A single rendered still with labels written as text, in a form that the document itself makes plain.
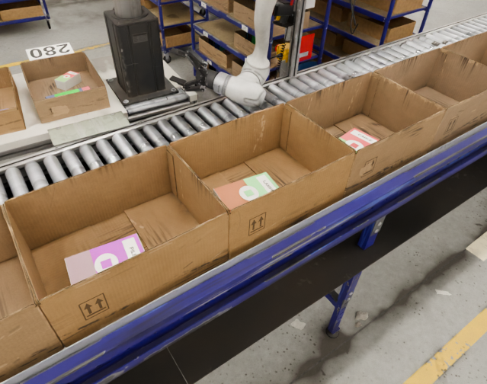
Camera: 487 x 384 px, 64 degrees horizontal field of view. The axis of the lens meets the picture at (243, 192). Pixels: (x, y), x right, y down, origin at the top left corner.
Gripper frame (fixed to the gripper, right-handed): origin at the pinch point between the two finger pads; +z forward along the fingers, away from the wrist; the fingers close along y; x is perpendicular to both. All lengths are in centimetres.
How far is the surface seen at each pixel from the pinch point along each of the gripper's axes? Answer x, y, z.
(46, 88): -20, 22, 53
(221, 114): -5.2, 11.5, -26.3
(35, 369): -122, -18, -37
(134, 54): -6.6, -2.9, 14.5
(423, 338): -36, 64, -146
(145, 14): 4.8, -15.2, 15.4
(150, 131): -29.3, 12.3, -5.7
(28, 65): -16, 16, 64
